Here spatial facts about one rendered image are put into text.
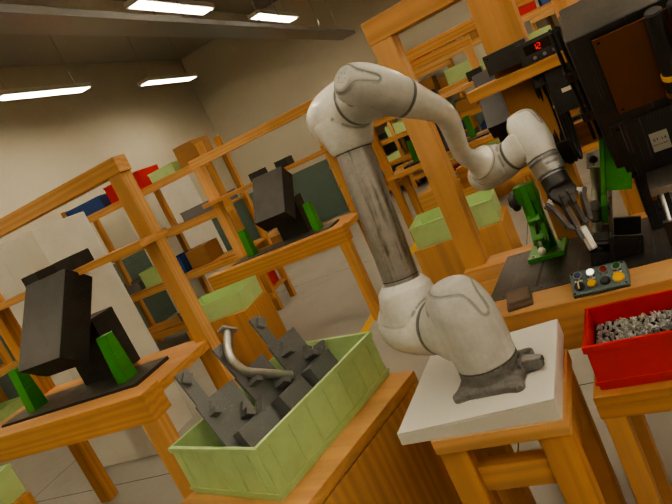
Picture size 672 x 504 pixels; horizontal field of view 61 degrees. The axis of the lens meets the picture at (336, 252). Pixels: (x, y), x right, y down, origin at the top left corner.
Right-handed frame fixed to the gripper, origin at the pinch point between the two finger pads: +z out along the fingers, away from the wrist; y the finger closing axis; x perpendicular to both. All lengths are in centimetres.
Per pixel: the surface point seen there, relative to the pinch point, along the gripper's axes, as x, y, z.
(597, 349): -22.2, -19.5, 25.9
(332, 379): 19, -82, 7
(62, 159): 651, -401, -493
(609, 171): 6.6, 18.0, -15.7
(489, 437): -21, -50, 34
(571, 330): 12.1, -12.3, 21.5
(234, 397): 24, -114, -1
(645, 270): 5.1, 11.9, 14.4
